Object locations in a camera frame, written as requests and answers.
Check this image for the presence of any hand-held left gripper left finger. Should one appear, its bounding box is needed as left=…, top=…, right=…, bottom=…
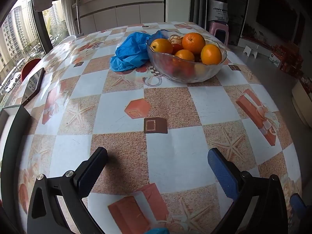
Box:
left=27, top=147, right=109, bottom=234

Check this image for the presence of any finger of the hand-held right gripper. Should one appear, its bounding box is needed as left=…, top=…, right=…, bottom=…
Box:
left=290, top=193, right=308, bottom=223

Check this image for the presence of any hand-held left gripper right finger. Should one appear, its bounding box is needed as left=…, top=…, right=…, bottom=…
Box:
left=208, top=148, right=292, bottom=234

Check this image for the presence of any white foam tray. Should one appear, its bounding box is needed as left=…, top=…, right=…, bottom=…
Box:
left=0, top=104, right=33, bottom=200

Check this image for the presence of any clear glass bowl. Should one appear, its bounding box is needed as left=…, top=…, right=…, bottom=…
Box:
left=146, top=30, right=228, bottom=83

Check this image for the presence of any person's left hand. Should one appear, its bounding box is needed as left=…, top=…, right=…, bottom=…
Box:
left=146, top=227, right=170, bottom=234

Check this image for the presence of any beige round pouf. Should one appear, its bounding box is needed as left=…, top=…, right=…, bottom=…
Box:
left=291, top=79, right=312, bottom=127

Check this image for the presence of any black smartphone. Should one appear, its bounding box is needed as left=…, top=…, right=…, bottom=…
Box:
left=21, top=67, right=45, bottom=106

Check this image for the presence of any smooth round orange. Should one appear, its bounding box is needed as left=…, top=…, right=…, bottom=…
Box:
left=200, top=44, right=222, bottom=65

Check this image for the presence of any small round orange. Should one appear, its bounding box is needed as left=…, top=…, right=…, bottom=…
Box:
left=174, top=49, right=195, bottom=62

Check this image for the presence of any small white step stool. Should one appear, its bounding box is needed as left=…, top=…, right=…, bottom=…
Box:
left=242, top=44, right=260, bottom=58

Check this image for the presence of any red plastic chair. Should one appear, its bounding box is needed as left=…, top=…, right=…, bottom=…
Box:
left=21, top=58, right=42, bottom=82

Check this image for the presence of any stack of red gift boxes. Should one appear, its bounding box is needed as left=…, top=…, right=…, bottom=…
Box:
left=269, top=44, right=304, bottom=78

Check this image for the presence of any blue plastic bag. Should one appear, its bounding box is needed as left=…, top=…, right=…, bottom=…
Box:
left=110, top=31, right=162, bottom=73

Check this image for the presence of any pink plastic stool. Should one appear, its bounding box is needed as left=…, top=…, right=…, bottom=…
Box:
left=209, top=21, right=230, bottom=45

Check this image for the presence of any white printed bag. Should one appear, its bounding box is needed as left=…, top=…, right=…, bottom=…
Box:
left=209, top=0, right=229, bottom=22

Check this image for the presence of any black television screen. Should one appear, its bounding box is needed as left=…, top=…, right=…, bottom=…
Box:
left=256, top=0, right=299, bottom=42

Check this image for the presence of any white kitchen cabinet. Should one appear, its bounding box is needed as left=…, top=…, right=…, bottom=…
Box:
left=72, top=0, right=167, bottom=33

